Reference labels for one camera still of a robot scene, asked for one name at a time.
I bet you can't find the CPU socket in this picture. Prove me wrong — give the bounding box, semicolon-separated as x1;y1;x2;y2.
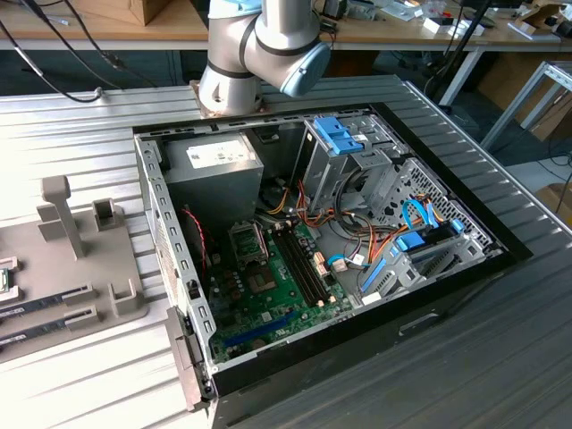
243;263;282;297

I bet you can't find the metal socket cover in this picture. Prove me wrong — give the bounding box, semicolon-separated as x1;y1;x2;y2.
228;221;269;269

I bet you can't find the grey metal drive cage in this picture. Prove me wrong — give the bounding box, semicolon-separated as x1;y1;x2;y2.
297;118;408;220

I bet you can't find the black RAM slot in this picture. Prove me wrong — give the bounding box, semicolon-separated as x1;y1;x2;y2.
282;225;329;305
277;228;323;307
273;231;317;310
288;223;335;302

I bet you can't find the grey power supply unit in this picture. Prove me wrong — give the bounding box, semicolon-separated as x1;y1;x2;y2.
161;131;265;233

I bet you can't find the blue plastic drive latch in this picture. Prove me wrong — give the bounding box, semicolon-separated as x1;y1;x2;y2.
314;116;366;156

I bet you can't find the green motherboard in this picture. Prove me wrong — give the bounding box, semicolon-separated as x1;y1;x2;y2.
203;218;358;366

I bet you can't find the blue expansion slot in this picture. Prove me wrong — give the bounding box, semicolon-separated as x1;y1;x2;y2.
223;310;297;349

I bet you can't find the hard disk in blue carrier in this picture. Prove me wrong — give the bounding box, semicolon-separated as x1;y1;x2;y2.
392;217;466;269

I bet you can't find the black open PC case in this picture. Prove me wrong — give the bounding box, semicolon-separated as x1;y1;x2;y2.
132;101;534;429

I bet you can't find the perforated metal disk cage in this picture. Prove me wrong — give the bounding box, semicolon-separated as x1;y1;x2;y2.
355;156;504;305

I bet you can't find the grey parts rack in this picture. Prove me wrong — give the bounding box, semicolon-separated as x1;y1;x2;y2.
0;175;151;364

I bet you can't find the small white box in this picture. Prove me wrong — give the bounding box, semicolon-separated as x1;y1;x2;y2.
422;16;452;35

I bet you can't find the cardboard box on desk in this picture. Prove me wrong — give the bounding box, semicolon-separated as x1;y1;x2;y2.
129;0;173;27

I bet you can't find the black stand pole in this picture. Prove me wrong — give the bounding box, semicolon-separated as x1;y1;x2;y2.
442;0;492;63

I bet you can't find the brown cardboard box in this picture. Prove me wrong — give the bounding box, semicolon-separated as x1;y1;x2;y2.
534;182;572;224

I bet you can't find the RAM stick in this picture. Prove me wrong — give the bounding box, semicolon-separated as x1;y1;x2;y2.
0;317;76;349
0;290;75;319

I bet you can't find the wooden desk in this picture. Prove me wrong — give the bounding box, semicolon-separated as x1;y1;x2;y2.
0;0;572;53

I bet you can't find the black power cable bundle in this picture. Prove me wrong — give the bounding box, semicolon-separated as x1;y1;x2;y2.
334;169;372;220

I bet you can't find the orange yellow red wire bundle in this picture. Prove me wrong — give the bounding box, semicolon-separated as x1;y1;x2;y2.
257;178;401;269

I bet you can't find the case fan with red wire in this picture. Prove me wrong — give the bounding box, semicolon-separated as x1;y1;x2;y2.
178;204;215;273

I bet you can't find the blue SATA wire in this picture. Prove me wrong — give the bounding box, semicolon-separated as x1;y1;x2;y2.
401;198;444;230

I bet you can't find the thin black cable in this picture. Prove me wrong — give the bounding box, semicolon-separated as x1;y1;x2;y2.
20;0;126;71

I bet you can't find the aluminium profile frame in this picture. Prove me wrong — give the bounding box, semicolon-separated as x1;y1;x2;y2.
480;60;572;153

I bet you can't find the thick black camera cable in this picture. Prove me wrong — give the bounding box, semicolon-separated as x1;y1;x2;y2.
0;17;106;104

